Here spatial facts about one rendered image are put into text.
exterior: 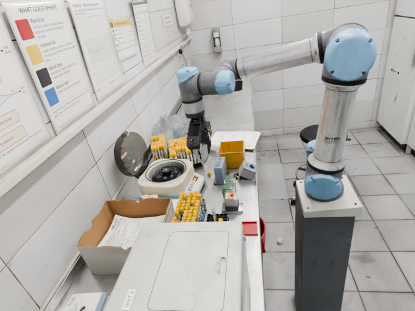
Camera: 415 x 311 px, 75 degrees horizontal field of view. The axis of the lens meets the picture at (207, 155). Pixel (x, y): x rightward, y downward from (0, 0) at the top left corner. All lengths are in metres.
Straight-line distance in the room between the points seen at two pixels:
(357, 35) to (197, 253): 0.64
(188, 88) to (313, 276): 1.03
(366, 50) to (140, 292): 0.75
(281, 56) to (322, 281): 1.05
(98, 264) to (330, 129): 0.89
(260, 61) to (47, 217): 0.87
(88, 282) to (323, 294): 1.08
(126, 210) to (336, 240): 0.89
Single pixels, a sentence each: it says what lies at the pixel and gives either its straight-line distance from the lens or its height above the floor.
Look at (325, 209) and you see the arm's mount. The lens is 1.16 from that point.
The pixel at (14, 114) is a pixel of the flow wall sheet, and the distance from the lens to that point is 0.97.
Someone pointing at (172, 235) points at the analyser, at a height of 1.17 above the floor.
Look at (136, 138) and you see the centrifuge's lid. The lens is 1.43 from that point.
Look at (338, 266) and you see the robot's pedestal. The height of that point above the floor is 0.55.
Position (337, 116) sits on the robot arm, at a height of 1.33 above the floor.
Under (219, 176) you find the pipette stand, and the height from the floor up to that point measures 0.93.
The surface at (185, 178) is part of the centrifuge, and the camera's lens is 1.26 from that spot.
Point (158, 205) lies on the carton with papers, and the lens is 1.14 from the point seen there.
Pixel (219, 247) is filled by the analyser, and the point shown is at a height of 1.18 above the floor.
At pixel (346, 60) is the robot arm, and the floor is 1.49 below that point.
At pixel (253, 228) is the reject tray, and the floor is 0.88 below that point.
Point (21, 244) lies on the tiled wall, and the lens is 0.99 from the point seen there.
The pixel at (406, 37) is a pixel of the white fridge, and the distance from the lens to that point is 3.34.
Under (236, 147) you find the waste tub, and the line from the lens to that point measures 1.53.
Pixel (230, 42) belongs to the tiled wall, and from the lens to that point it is 3.34.
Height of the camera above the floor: 1.67
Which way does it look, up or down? 29 degrees down
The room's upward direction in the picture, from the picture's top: 10 degrees counter-clockwise
